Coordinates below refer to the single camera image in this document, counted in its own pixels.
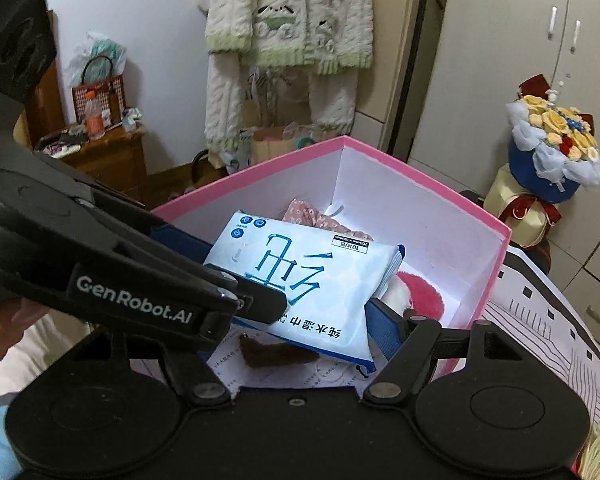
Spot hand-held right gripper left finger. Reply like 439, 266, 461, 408
111, 331, 233, 406

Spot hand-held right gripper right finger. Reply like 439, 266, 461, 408
362, 297, 526, 403

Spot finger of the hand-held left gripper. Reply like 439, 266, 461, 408
77, 180, 218, 266
200, 266, 289, 325

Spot blue wet wipes pack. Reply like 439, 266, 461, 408
202, 210, 407, 373

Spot pink and white plush toy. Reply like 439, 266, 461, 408
380, 270, 448, 321

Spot brown fuzzy strip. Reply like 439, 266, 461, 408
237, 334, 321, 368

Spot floral scrunchie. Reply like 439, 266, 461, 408
282, 197, 376, 243

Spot pink cardboard box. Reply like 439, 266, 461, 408
150, 135, 513, 378

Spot person's left hand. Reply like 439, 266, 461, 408
0, 300, 46, 373

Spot black chair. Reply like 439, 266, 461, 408
190, 150, 231, 196

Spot printed paper sheet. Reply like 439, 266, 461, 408
207, 327, 381, 391

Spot wooden nightstand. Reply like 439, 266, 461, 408
30, 127, 151, 196

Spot orange drink bottle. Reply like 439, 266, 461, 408
83, 92, 106, 141

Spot brown paper bag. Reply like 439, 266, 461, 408
250, 125, 331, 166

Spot pale green crumpled cloth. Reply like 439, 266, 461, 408
121, 106, 145, 133

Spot checked basket bag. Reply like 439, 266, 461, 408
71, 55, 126, 128

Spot striped tablecloth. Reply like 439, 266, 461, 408
450, 245, 600, 426

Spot black stool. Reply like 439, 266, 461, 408
520, 237, 556, 273

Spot clear plastic bag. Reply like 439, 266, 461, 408
69, 30, 128, 88

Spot flower bouquet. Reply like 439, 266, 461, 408
482, 74, 600, 251

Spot tan wooden cabinet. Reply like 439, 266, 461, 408
352, 0, 431, 156

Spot cream knitted cardigan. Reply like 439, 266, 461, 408
202, 0, 376, 76

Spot beige wardrobe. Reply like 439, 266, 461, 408
410, 0, 600, 351

